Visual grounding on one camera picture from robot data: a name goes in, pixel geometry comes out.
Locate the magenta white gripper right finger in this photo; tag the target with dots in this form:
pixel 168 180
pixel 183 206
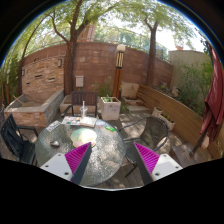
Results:
pixel 153 166

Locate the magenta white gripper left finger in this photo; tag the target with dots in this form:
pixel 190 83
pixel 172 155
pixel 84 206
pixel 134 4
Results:
pixel 70 166

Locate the grey computer mouse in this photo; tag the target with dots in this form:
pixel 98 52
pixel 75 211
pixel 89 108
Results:
pixel 55 144

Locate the umbrella base block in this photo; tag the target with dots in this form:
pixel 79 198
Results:
pixel 183 155

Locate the wicker metal chair at right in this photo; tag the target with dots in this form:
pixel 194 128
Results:
pixel 154 136

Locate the round glass patio table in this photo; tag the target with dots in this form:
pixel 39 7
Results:
pixel 105 160

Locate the small white card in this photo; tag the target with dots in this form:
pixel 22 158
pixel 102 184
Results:
pixel 53 125

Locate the open magazine on table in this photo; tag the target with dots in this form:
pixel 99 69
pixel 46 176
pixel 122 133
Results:
pixel 71 120

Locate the white rectangular planter box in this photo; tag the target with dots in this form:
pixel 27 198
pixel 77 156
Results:
pixel 168 121

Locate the white book on table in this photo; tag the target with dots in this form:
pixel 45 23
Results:
pixel 88 121

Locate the black chair at left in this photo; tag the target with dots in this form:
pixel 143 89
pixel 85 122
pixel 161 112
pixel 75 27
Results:
pixel 17 143

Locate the green small object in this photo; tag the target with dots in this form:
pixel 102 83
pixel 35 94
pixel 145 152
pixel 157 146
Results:
pixel 110 128

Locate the clear plastic cup with straw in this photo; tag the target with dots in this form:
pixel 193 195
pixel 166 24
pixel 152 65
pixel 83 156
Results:
pixel 83 110

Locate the stone fountain basin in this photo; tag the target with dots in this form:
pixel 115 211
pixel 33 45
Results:
pixel 36 109

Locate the dark wooden slatted chair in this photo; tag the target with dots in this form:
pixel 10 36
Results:
pixel 80 98

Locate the white square planter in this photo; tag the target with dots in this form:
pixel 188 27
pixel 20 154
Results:
pixel 110 108

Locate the folded red patio umbrella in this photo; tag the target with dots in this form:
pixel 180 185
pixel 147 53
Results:
pixel 214 102

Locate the left tree trunk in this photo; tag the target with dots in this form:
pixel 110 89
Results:
pixel 75 30

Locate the tree trunk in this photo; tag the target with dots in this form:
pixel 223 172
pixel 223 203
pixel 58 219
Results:
pixel 152 50
pixel 75 30

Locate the right tree trunk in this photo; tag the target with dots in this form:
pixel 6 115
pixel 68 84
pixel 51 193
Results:
pixel 152 50

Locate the white wall box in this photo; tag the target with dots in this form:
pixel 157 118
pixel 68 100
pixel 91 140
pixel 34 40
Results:
pixel 79 81

